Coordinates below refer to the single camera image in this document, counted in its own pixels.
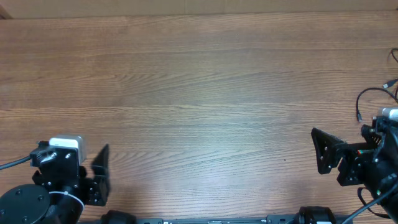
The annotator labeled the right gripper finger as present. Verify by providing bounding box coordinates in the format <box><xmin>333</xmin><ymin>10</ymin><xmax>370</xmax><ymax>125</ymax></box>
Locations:
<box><xmin>361</xmin><ymin>124</ymin><xmax>381</xmax><ymax>145</ymax></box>
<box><xmin>311</xmin><ymin>128</ymin><xmax>347</xmax><ymax>174</ymax></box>

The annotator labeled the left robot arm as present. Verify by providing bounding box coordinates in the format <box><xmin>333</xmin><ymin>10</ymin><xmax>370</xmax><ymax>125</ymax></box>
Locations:
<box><xmin>1</xmin><ymin>141</ymin><xmax>110</xmax><ymax>224</ymax></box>

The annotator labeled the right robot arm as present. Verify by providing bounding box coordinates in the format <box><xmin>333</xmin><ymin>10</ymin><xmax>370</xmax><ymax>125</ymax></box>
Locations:
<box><xmin>311</xmin><ymin>116</ymin><xmax>397</xmax><ymax>222</ymax></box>

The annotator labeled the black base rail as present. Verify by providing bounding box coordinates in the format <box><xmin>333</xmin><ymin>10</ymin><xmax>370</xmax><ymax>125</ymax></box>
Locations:
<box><xmin>77</xmin><ymin>205</ymin><xmax>354</xmax><ymax>224</ymax></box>

